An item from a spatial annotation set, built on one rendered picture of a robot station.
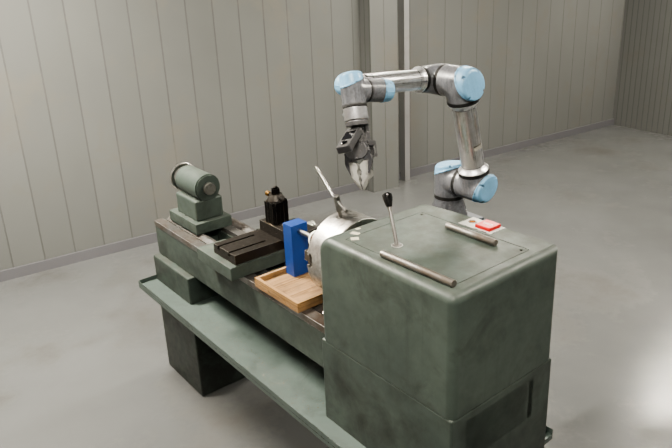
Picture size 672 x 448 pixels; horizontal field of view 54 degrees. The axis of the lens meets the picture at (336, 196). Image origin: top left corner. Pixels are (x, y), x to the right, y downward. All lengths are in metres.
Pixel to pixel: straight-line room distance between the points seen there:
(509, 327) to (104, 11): 3.93
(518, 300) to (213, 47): 3.94
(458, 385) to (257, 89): 4.11
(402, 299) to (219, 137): 3.85
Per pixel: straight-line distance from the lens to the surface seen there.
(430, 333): 1.88
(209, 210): 3.32
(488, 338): 1.95
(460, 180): 2.54
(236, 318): 3.17
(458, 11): 6.88
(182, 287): 3.37
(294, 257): 2.68
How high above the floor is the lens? 2.09
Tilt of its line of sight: 19 degrees down
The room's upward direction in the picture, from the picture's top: 3 degrees counter-clockwise
